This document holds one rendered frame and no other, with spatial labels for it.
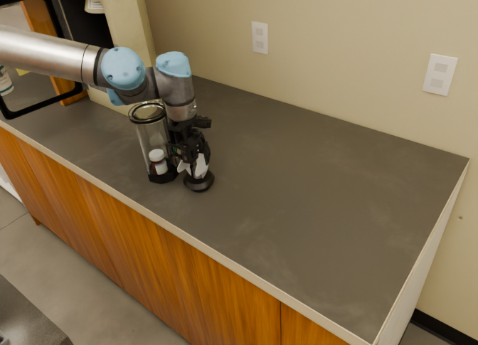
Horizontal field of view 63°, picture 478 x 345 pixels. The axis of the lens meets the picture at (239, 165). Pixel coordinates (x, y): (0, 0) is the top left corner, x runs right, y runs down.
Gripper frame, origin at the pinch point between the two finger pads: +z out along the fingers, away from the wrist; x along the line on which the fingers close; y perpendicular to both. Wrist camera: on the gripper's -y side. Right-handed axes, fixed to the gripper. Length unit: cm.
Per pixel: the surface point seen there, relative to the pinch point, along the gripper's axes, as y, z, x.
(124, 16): -29, -32, -38
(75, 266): -8, 99, -97
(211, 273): 16.1, 22.7, 9.6
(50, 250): -12, 99, -119
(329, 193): -8.6, 5.2, 36.3
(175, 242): 12.6, 18.4, -3.7
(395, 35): -47, -26, 44
